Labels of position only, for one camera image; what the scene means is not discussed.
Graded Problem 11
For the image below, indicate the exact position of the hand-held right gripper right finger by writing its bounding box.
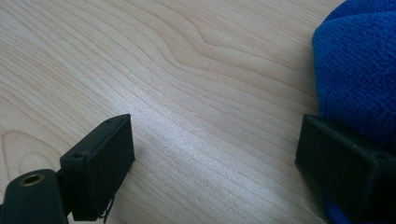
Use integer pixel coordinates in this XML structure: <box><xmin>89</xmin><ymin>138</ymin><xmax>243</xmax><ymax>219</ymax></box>
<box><xmin>294</xmin><ymin>113</ymin><xmax>396</xmax><ymax>224</ymax></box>

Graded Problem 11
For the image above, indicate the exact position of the blue fleece towel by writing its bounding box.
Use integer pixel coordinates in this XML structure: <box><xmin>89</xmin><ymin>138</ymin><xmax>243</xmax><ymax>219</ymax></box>
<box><xmin>311</xmin><ymin>0</ymin><xmax>396</xmax><ymax>224</ymax></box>

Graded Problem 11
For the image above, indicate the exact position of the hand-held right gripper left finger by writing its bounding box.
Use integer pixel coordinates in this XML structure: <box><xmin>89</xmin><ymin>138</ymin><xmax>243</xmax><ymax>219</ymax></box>
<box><xmin>59</xmin><ymin>113</ymin><xmax>136</xmax><ymax>223</ymax></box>

